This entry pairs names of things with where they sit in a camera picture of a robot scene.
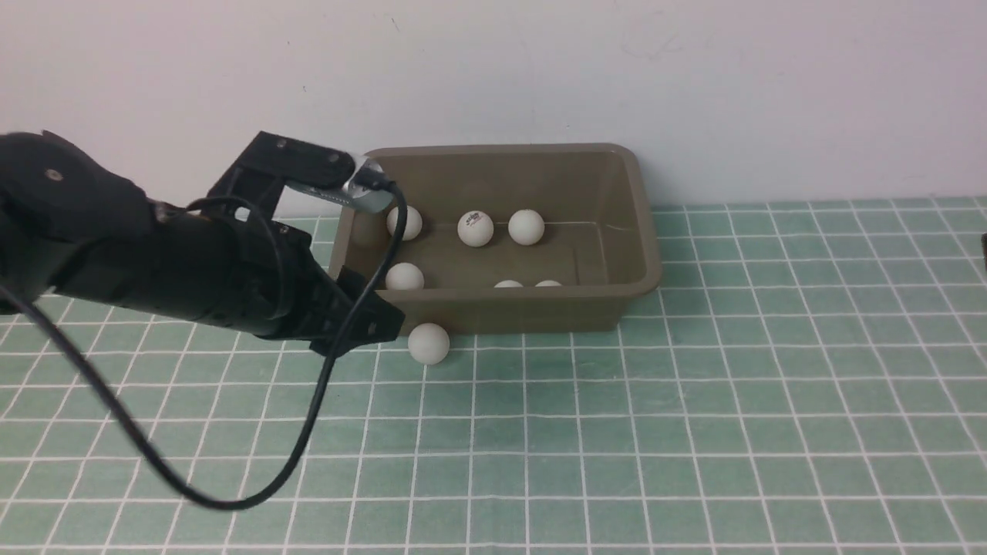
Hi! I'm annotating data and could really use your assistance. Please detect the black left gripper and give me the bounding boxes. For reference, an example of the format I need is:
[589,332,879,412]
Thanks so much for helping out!
[184,217,405,356]

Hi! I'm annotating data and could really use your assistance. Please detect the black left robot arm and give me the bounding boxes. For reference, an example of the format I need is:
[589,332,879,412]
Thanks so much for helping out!
[2,131,404,355]

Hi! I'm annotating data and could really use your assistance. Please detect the olive green plastic bin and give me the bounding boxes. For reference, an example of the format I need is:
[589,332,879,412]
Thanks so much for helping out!
[369,143,662,336]

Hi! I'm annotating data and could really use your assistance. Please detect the green checkered tablecloth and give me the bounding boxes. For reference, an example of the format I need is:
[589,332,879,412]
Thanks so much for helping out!
[1,197,986,554]

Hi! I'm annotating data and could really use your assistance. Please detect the black left camera cable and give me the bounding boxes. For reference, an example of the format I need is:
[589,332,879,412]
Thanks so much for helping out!
[0,166,408,512]

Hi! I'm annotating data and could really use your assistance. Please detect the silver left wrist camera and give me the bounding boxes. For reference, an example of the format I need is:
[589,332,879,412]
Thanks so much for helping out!
[207,131,396,220]

